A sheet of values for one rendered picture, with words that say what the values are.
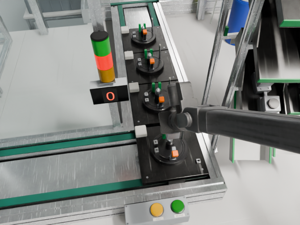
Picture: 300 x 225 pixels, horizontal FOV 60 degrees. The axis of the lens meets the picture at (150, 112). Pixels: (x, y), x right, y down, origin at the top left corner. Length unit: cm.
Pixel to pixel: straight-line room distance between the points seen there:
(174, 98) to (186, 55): 93
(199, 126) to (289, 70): 31
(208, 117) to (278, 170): 67
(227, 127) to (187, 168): 46
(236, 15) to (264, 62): 90
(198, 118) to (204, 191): 41
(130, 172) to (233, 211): 40
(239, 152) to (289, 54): 39
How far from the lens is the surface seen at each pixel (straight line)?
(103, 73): 80
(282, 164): 121
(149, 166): 96
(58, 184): 105
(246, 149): 99
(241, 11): 161
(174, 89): 67
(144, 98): 113
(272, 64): 76
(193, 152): 100
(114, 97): 87
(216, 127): 55
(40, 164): 112
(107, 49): 75
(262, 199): 110
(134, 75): 128
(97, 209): 93
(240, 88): 85
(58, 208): 97
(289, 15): 66
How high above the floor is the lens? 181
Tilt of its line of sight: 50 degrees down
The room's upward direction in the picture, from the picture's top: 2 degrees counter-clockwise
